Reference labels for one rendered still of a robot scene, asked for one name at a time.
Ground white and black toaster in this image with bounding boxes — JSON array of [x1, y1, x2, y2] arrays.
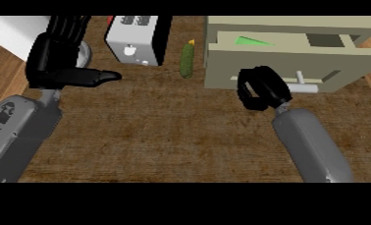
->
[[105, 15, 174, 67]]

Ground green wedge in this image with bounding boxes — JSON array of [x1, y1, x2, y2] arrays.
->
[[233, 35, 277, 47]]

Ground beige cabinet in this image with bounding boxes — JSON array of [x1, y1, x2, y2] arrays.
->
[[205, 15, 371, 52]]

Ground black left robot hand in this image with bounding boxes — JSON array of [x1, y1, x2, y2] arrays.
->
[[26, 15, 124, 89]]

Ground white drawer handle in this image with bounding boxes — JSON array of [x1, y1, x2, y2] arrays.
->
[[286, 70, 322, 94]]

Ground grey cup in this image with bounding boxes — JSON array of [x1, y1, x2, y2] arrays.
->
[[74, 39, 95, 70]]

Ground green cucumber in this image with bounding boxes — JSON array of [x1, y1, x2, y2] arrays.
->
[[179, 38, 198, 80]]

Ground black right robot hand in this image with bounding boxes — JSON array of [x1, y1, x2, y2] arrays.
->
[[235, 65, 295, 112]]

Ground white block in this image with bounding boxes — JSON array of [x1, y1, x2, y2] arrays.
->
[[0, 15, 52, 63]]

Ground beige drawer front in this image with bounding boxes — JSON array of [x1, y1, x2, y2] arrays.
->
[[204, 47, 371, 94]]

